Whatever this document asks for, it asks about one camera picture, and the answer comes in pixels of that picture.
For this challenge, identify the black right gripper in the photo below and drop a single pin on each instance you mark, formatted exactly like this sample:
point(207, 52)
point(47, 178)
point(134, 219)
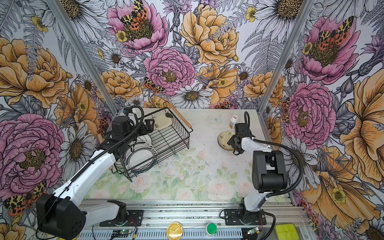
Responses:
point(231, 141)

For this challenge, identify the cream plate front row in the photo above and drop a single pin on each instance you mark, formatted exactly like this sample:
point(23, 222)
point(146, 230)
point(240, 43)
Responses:
point(224, 138)

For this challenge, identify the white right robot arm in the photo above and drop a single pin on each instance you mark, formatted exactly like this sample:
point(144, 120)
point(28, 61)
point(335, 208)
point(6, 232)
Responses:
point(268, 176)

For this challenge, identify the aluminium left corner post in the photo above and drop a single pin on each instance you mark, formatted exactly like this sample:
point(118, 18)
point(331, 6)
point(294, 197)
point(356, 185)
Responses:
point(71, 33)

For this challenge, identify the lime green sponge block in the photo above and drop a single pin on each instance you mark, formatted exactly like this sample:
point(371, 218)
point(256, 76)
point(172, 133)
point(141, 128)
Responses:
point(286, 232)

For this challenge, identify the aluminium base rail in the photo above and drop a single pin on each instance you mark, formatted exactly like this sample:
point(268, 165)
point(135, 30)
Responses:
point(149, 220)

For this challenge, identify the white pill bottle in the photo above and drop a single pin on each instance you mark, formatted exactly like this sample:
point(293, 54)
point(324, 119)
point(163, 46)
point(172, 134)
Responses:
point(233, 121)

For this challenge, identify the aluminium right corner post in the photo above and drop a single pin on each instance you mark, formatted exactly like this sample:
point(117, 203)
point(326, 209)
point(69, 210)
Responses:
point(291, 41)

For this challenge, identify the large white back plate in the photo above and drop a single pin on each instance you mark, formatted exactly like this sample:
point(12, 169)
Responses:
point(139, 158)

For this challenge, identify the black wire dish rack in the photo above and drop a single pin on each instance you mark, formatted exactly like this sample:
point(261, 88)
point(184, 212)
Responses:
point(166, 142)

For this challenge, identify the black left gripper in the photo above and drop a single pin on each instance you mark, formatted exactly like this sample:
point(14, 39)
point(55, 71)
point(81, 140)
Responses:
point(150, 127)

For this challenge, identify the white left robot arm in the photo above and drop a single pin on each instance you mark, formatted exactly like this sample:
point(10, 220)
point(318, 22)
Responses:
point(59, 214)

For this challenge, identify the small green circuit board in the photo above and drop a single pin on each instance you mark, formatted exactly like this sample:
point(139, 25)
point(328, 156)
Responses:
point(124, 233)

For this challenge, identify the aluminium corner post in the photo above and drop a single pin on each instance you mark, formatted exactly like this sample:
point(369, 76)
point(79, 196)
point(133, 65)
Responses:
point(71, 33)
point(291, 41)

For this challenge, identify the green push button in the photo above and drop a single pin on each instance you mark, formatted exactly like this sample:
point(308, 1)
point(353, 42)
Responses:
point(211, 229)

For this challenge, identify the gold round lid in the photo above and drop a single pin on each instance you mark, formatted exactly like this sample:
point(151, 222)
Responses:
point(175, 231)

